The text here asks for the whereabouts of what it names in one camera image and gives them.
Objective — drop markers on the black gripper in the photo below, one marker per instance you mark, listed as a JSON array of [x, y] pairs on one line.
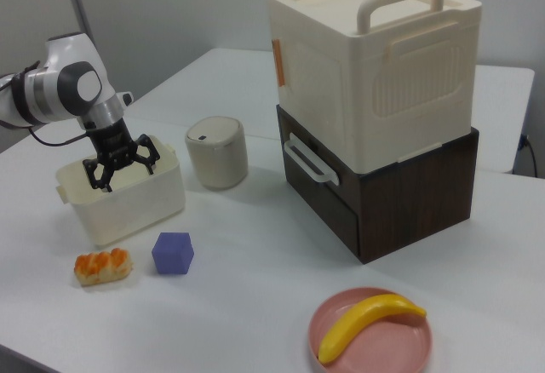
[[110, 143]]

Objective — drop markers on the cream plastic box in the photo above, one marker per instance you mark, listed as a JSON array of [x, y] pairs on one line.
[[136, 207]]

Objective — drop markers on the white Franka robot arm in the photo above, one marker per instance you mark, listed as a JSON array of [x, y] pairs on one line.
[[55, 92]]

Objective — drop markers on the large cream storage box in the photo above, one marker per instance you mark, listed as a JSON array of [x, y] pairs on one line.
[[362, 92]]

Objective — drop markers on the small beige trash can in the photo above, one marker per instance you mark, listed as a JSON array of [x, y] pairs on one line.
[[217, 156]]

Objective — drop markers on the purple cube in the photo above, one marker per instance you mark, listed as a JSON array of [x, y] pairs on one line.
[[172, 254]]

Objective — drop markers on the orange glazed bread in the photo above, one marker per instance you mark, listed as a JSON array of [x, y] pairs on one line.
[[102, 266]]

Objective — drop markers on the grey metal pole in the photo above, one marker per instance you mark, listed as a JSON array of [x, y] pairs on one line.
[[78, 2]]

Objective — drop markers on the orange tape strip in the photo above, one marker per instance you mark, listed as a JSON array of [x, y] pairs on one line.
[[279, 64]]

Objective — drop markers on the yellow banana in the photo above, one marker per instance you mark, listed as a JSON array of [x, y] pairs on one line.
[[362, 322]]

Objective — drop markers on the dark wooden drawer cabinet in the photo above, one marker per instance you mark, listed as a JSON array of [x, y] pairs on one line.
[[409, 202]]

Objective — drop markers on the pink plate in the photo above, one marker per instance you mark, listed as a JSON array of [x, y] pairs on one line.
[[383, 343]]

